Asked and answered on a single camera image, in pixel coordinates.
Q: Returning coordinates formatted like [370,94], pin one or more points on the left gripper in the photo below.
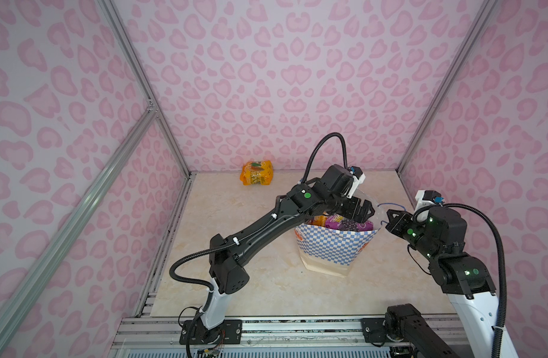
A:
[363,215]

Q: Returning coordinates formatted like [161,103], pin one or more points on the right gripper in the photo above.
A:
[395,226]

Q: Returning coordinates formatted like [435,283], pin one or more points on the magenta grape candy bag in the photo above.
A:
[340,223]

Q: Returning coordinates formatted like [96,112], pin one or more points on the yellow mango candy bag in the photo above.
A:
[319,221]

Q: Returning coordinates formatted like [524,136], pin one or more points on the white blue checkered paper bag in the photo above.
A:
[333,252]

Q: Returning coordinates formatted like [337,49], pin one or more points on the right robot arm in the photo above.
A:
[480,303]

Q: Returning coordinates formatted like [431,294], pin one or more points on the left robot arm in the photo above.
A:
[229,255]

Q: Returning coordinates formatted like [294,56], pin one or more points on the yellow orange candy bag back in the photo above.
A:
[257,173]

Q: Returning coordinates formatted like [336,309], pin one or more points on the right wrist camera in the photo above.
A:
[426,199]

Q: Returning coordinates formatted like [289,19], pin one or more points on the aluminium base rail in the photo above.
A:
[262,336]

